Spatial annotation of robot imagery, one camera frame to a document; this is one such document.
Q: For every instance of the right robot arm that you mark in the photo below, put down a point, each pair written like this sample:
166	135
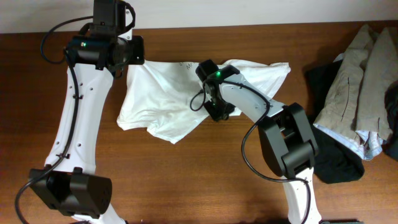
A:
287	142

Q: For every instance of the dark navy garment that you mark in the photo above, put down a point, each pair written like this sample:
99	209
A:
391	109

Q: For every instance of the grey beige garment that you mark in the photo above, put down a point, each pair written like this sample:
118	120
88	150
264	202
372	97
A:
380	72

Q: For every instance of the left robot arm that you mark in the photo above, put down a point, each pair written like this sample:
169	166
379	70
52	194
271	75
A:
96	56

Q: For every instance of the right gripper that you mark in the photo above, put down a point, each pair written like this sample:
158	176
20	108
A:
221	112

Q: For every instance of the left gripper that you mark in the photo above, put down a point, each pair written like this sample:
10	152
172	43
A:
137	50

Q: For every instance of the white t-shirt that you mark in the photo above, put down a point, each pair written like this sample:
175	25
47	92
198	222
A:
162	97

